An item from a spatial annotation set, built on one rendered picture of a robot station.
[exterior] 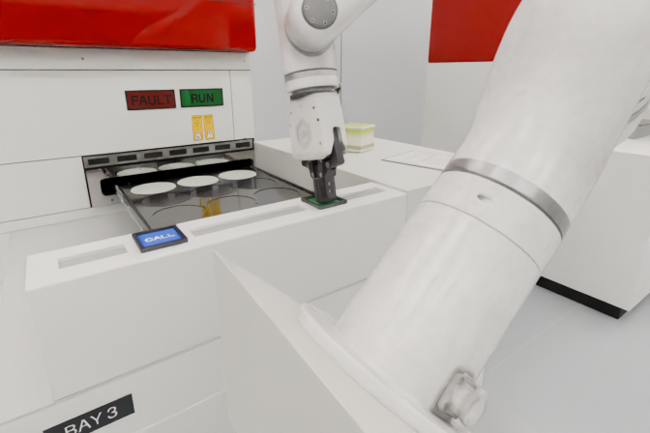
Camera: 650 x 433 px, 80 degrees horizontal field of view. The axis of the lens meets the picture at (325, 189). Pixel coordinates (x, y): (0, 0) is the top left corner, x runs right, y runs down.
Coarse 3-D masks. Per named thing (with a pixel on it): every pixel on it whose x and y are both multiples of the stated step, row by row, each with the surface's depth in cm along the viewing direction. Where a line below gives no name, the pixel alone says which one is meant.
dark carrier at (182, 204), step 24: (240, 168) 112; (168, 192) 90; (192, 192) 90; (216, 192) 90; (240, 192) 90; (264, 192) 90; (288, 192) 90; (144, 216) 75; (168, 216) 75; (192, 216) 75
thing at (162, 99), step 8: (128, 96) 95; (136, 96) 96; (144, 96) 97; (152, 96) 98; (160, 96) 99; (168, 96) 100; (136, 104) 97; (144, 104) 98; (152, 104) 99; (160, 104) 100; (168, 104) 101
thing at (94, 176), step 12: (204, 156) 109; (216, 156) 111; (228, 156) 113; (240, 156) 115; (252, 156) 117; (96, 168) 94; (108, 168) 95; (120, 168) 97; (132, 168) 99; (144, 168) 100; (156, 168) 102; (168, 168) 104; (96, 180) 94; (96, 192) 95; (96, 204) 96; (108, 204) 97
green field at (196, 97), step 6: (198, 90) 104; (204, 90) 105; (210, 90) 106; (216, 90) 107; (186, 96) 103; (192, 96) 104; (198, 96) 105; (204, 96) 106; (210, 96) 107; (216, 96) 108; (186, 102) 103; (192, 102) 104; (198, 102) 105; (204, 102) 106; (210, 102) 107; (216, 102) 108
